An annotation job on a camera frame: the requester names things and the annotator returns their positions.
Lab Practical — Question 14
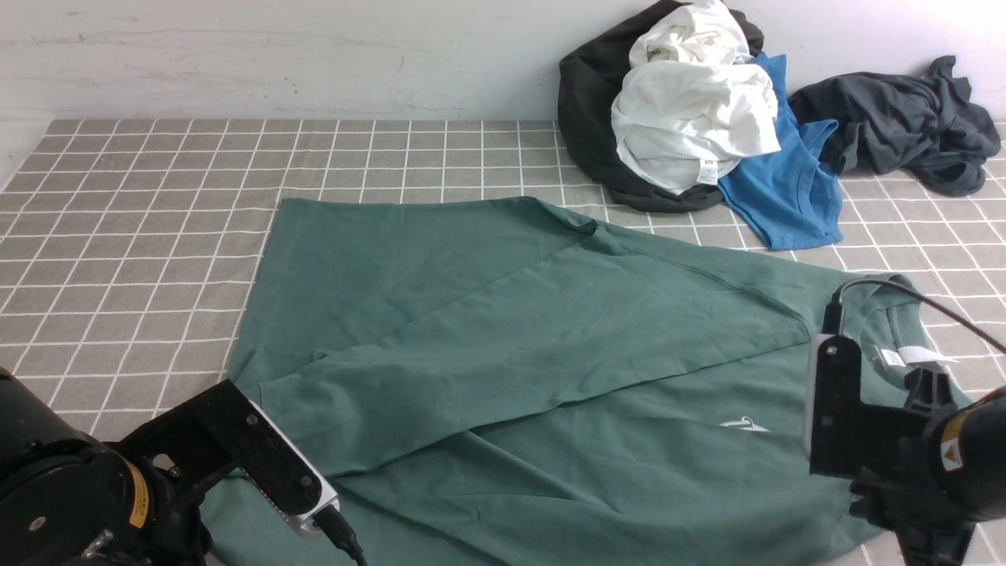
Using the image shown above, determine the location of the black right camera cable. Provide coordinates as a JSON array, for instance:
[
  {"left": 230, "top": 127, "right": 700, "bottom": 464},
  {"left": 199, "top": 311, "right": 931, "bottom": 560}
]
[{"left": 821, "top": 278, "right": 1006, "bottom": 355}]

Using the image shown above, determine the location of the dark grey crumpled garment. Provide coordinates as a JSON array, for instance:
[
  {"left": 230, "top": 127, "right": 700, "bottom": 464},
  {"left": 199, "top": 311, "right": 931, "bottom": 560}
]
[{"left": 789, "top": 55, "right": 1001, "bottom": 197}]

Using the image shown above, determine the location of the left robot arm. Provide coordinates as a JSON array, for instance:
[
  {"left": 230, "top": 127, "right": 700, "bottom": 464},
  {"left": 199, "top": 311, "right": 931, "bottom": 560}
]
[{"left": 1, "top": 370, "right": 237, "bottom": 565}]

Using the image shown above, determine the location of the grey checkered tablecloth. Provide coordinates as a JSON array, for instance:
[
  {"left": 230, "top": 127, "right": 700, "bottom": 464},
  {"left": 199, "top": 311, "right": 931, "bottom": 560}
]
[{"left": 0, "top": 119, "right": 1006, "bottom": 566}]

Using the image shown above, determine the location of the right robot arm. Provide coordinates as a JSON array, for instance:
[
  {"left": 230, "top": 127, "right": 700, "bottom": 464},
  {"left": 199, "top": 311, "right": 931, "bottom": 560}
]
[{"left": 850, "top": 368, "right": 1005, "bottom": 565}]

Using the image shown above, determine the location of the blue t-shirt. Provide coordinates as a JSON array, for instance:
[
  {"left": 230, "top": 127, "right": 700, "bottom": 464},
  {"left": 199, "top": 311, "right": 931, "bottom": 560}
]
[{"left": 718, "top": 53, "right": 843, "bottom": 251}]

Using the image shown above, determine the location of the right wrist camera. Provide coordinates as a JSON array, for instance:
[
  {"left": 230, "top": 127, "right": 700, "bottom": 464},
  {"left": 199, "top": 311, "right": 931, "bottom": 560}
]
[{"left": 802, "top": 334, "right": 928, "bottom": 486}]

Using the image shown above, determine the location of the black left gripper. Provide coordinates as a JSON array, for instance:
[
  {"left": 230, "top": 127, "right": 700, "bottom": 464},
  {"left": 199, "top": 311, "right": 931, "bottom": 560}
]
[{"left": 110, "top": 440, "right": 237, "bottom": 565}]

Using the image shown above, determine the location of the green long-sleeve top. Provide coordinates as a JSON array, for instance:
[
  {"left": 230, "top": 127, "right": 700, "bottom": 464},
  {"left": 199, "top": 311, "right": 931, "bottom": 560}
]
[{"left": 198, "top": 197, "right": 975, "bottom": 566}]

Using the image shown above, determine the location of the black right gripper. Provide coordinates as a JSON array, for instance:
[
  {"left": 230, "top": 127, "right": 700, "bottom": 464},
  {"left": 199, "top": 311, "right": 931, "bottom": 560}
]
[{"left": 850, "top": 366, "right": 976, "bottom": 565}]

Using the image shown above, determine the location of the white crumpled garment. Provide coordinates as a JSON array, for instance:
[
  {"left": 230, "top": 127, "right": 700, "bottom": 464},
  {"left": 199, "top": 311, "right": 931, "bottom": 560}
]
[{"left": 611, "top": 1, "right": 780, "bottom": 194}]

